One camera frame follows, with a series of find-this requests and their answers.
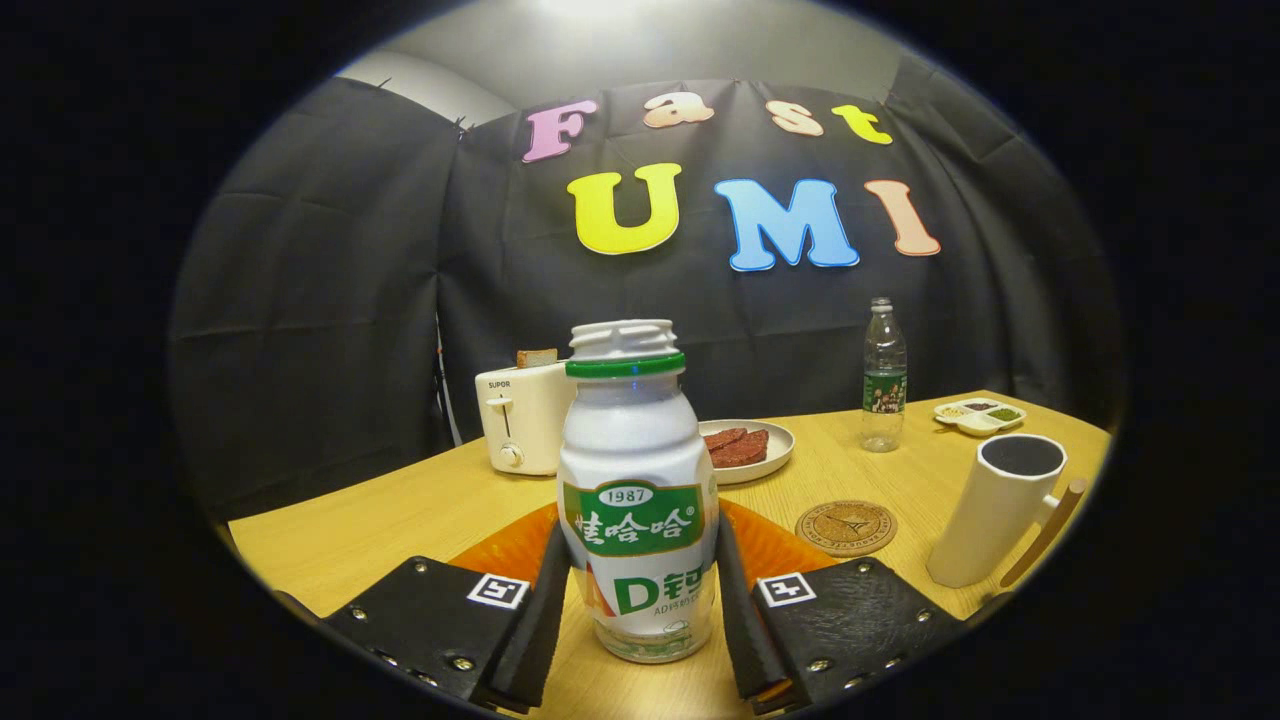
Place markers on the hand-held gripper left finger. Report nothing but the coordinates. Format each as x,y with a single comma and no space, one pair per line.
540,620

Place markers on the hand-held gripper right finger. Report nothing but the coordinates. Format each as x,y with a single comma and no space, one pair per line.
738,620

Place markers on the round cork coaster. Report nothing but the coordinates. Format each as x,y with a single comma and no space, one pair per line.
846,528

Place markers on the white juice bottle green label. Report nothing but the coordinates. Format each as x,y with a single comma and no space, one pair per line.
635,450

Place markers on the clear plastic water bottle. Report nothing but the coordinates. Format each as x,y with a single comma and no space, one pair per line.
884,390

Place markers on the red meat slices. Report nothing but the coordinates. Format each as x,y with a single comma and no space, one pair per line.
740,448

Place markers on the grey round plate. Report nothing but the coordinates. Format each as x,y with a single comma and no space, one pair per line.
780,450

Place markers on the wooden table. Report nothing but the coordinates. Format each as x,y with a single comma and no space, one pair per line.
400,510

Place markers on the cream toaster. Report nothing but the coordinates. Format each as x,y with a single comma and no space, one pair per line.
530,420

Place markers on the toast slice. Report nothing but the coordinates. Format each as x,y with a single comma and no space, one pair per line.
537,358

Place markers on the white divided bean tray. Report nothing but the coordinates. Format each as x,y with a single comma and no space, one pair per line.
975,420

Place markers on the black backdrop cloth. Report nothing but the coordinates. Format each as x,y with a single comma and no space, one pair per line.
330,300

